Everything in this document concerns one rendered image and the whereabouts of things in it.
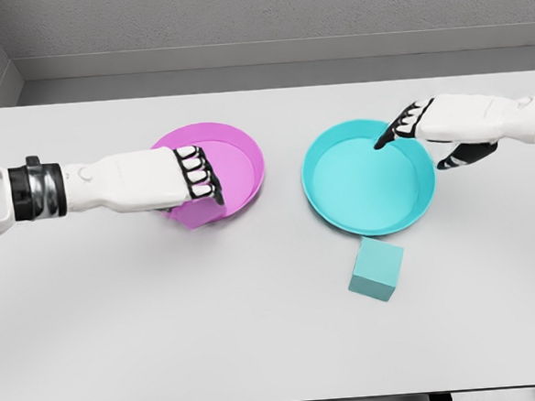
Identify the cyan block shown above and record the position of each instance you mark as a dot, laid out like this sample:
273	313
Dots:
375	271

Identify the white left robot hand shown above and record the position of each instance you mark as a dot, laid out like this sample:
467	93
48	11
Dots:
151	178

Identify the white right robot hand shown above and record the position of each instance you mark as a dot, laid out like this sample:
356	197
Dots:
455	121

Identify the pink round plate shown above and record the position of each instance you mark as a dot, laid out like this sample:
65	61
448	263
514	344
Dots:
233	164

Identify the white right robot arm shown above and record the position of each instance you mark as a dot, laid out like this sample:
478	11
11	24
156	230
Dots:
523	120

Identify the pink block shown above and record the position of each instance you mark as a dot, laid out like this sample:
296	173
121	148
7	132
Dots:
199	214

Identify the cyan round plate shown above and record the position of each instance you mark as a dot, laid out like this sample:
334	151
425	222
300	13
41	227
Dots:
367	177

